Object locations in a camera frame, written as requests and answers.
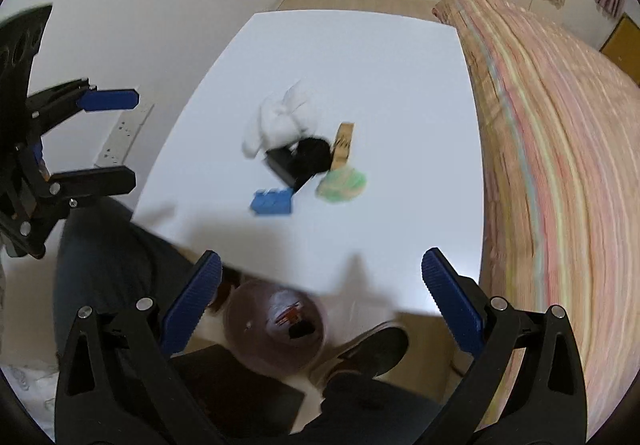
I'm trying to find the green pastel sponge ball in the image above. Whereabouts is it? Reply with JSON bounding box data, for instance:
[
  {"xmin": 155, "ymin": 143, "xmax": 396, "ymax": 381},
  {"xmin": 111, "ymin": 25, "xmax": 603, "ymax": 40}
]
[{"xmin": 316, "ymin": 165, "xmax": 367, "ymax": 203}]

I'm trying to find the dark red carton box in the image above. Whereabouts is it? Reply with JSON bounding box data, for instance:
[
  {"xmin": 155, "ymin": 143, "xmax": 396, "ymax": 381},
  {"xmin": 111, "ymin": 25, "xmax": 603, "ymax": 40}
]
[{"xmin": 274, "ymin": 302, "xmax": 303, "ymax": 328}]

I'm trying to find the pink trash bin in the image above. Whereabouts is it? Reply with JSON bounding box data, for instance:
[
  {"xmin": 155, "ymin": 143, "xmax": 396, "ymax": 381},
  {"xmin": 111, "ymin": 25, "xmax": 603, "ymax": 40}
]
[{"xmin": 224, "ymin": 280, "xmax": 328, "ymax": 378}]

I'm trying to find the white power strip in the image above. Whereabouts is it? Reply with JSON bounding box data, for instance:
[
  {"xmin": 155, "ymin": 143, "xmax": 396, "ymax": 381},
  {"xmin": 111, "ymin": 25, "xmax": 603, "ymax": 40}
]
[{"xmin": 94, "ymin": 104, "xmax": 154, "ymax": 168}]

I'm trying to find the black shoe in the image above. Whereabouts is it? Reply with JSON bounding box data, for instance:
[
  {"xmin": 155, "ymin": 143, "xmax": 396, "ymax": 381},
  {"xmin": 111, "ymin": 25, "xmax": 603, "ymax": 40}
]
[{"xmin": 308, "ymin": 321, "xmax": 410, "ymax": 390}]

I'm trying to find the blue toy brick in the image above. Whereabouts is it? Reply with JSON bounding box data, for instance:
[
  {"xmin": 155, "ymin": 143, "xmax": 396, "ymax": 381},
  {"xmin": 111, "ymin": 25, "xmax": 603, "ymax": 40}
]
[{"xmin": 250, "ymin": 188, "xmax": 293, "ymax": 216}]

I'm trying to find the black binder clip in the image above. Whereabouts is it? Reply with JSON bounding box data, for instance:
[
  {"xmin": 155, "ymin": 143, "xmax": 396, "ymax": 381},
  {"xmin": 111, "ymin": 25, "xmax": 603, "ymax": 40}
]
[{"xmin": 266, "ymin": 147, "xmax": 312, "ymax": 192}]

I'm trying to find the white patterned jacket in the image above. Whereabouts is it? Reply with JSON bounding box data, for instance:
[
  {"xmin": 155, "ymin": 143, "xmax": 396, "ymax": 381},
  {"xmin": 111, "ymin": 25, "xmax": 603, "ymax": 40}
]
[{"xmin": 1, "ymin": 365, "xmax": 58, "ymax": 441}]

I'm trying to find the black fuzzy pompom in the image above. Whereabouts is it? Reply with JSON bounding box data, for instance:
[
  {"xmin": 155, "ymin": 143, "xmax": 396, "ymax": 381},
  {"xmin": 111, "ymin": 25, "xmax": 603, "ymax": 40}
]
[{"xmin": 294, "ymin": 137, "xmax": 333, "ymax": 176}]

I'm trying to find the yellow wooden board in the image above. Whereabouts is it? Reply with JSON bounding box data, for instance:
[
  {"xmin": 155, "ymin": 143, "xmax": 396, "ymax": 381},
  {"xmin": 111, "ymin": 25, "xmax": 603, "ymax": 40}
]
[{"xmin": 600, "ymin": 14, "xmax": 640, "ymax": 85}]

